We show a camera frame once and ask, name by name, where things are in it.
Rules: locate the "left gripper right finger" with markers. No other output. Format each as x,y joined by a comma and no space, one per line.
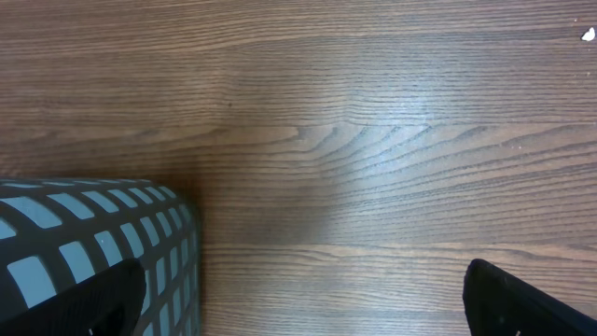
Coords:
499,303

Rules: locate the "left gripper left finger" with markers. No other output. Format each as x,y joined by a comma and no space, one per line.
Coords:
109,303

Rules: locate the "grey plastic basket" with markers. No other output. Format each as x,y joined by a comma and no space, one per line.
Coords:
57,233

